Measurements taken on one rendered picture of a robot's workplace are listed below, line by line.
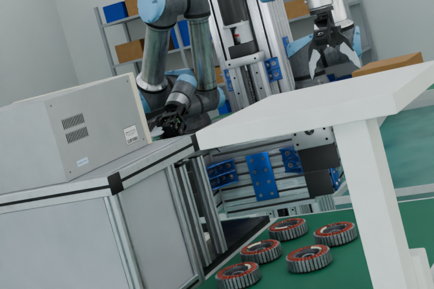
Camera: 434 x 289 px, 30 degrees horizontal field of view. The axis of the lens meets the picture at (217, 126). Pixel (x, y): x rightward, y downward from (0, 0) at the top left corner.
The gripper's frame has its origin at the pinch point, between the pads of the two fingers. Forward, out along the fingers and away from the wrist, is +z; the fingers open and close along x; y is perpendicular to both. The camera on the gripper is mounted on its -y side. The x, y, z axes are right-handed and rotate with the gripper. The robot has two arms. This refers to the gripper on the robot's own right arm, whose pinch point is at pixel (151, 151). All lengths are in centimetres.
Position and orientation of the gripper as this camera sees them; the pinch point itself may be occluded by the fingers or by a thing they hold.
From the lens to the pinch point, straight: 261.3
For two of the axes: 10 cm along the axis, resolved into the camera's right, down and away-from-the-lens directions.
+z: -2.6, 6.7, -6.9
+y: 8.6, -1.7, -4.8
